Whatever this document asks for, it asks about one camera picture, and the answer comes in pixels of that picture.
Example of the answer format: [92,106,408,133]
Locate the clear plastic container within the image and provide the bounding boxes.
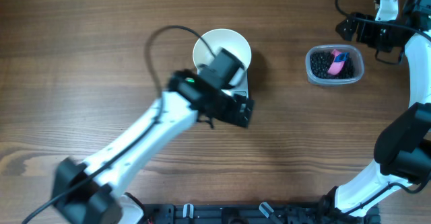
[305,44,364,86]

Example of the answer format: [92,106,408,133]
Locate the white bowl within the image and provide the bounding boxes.
[192,28,253,87]

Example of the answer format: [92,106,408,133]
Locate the pink scoop with blue handle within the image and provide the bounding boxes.
[327,49,350,75]

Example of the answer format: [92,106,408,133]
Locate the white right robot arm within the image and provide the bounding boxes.
[317,0,430,223]

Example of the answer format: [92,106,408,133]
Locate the white digital kitchen scale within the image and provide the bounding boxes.
[230,71,249,98]

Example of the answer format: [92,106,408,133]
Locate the black beans in container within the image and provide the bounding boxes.
[310,51,355,79]

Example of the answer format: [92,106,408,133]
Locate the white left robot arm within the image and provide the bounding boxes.
[52,49,254,224]

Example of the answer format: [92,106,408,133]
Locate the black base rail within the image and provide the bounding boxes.
[139,202,381,224]

